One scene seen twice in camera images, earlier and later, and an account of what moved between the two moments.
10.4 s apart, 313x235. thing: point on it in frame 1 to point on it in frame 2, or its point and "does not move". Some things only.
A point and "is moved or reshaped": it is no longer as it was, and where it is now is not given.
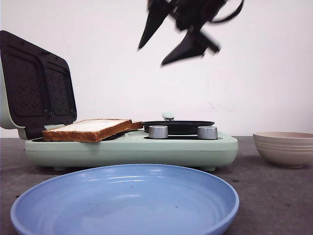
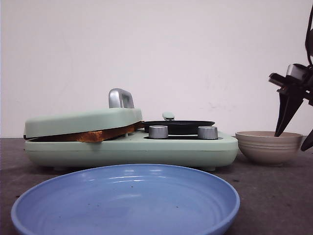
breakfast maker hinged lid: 37,87 to 121,111
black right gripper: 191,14 to 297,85
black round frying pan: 177,127 does not move
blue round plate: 153,199 does not move
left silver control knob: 158,131 does not move
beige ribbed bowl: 294,150 is moved or reshaped
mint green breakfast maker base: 205,154 does not move
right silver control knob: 207,132 does not move
